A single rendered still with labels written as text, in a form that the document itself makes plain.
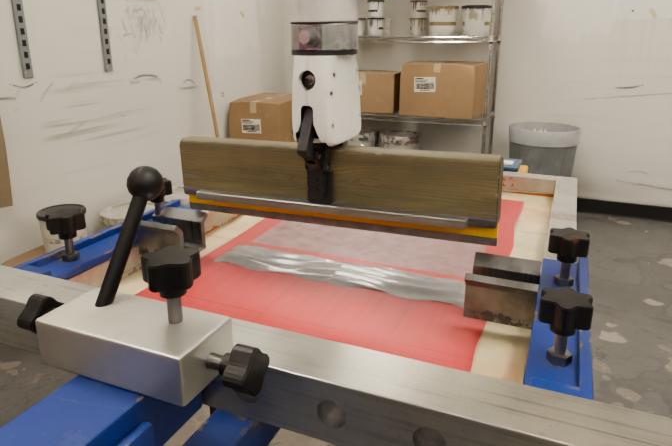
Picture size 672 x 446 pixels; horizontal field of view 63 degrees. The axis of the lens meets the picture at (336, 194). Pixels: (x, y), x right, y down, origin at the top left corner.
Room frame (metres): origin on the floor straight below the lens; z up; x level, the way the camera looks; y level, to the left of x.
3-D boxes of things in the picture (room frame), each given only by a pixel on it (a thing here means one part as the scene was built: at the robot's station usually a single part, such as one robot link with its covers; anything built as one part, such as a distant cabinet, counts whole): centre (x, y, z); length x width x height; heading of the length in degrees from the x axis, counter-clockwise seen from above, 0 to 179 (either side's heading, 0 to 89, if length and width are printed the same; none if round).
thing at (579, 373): (0.48, -0.22, 0.98); 0.30 x 0.05 x 0.07; 157
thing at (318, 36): (0.63, 0.02, 1.26); 0.09 x 0.07 x 0.03; 157
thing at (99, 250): (0.70, 0.29, 0.98); 0.30 x 0.05 x 0.07; 157
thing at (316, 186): (0.61, 0.02, 1.11); 0.03 x 0.03 x 0.07; 67
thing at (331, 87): (0.64, 0.01, 1.20); 0.10 x 0.07 x 0.11; 157
